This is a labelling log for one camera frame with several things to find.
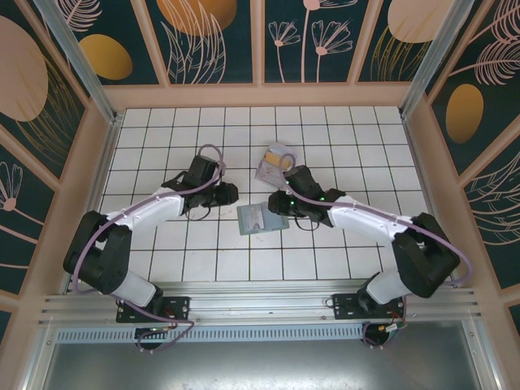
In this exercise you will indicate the aluminium corner post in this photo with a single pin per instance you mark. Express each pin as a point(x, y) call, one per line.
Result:
point(429, 61)
point(81, 61)

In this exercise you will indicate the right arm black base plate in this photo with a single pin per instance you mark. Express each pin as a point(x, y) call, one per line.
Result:
point(343, 302)

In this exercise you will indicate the clear bag with yellow item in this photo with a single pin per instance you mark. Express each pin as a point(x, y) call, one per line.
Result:
point(268, 172)

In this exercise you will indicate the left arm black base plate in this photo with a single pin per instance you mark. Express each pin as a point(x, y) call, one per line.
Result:
point(178, 304)

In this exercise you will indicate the yellow credit card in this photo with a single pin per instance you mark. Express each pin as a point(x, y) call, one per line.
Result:
point(274, 158)

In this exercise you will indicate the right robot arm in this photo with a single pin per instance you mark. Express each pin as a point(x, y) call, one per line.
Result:
point(365, 217)

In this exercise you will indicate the small green circuit board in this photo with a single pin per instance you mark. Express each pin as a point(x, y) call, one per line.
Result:
point(396, 326)

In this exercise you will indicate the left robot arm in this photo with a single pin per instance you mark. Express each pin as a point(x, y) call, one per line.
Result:
point(150, 211)

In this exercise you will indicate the aluminium mounting rail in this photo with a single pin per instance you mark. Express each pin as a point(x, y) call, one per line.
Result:
point(260, 300)

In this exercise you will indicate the pale printed credit card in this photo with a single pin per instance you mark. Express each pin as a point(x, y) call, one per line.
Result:
point(256, 219)

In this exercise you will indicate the grey metal sheet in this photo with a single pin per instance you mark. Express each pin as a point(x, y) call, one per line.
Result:
point(260, 365)

